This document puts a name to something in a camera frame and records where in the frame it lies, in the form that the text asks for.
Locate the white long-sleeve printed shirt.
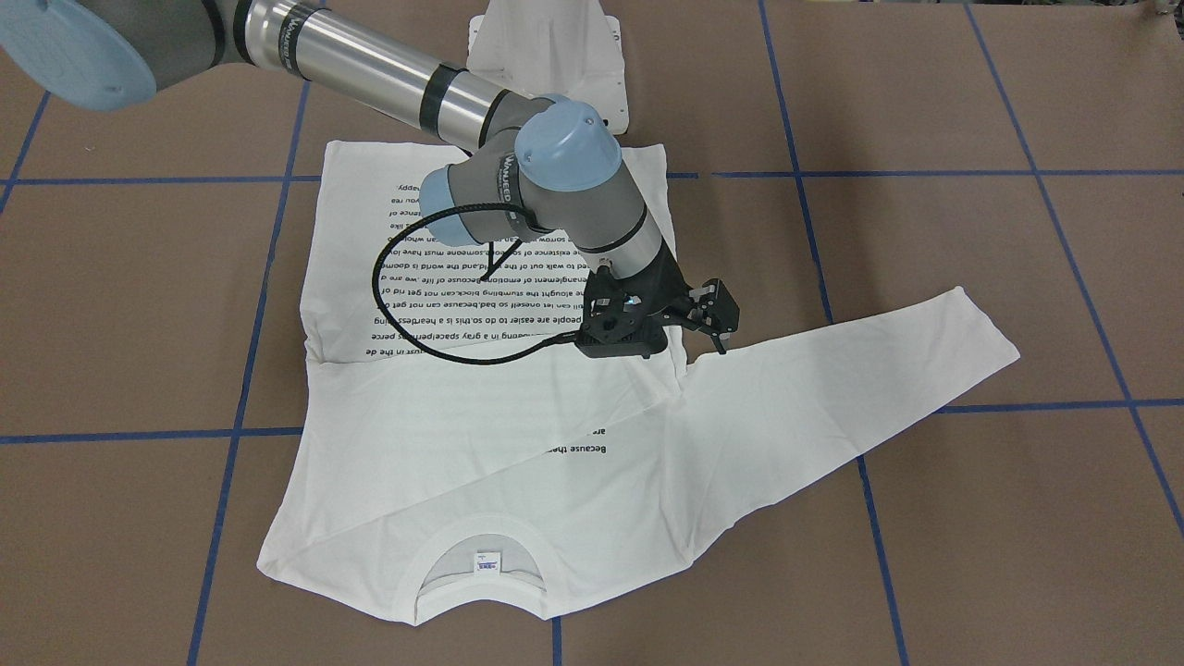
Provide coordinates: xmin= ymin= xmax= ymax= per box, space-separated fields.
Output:
xmin=257 ymin=141 xmax=1019 ymax=625

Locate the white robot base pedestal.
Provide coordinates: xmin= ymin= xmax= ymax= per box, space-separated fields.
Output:
xmin=466 ymin=1 xmax=629 ymax=135

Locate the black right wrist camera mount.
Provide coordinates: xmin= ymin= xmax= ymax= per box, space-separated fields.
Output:
xmin=574 ymin=268 xmax=668 ymax=358

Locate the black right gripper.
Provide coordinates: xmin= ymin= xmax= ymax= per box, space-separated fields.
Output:
xmin=612 ymin=252 xmax=740 ymax=354

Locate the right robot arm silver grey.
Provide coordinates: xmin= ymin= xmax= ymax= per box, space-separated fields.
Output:
xmin=4 ymin=1 xmax=740 ymax=358

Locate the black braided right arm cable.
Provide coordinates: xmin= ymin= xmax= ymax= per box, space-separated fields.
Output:
xmin=371 ymin=203 xmax=593 ymax=365

